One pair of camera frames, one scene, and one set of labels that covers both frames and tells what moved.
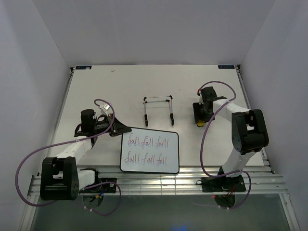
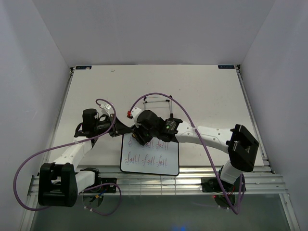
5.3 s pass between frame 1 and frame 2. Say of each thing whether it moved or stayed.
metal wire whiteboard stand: stayed
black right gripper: moved
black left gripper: stayed
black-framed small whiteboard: stayed
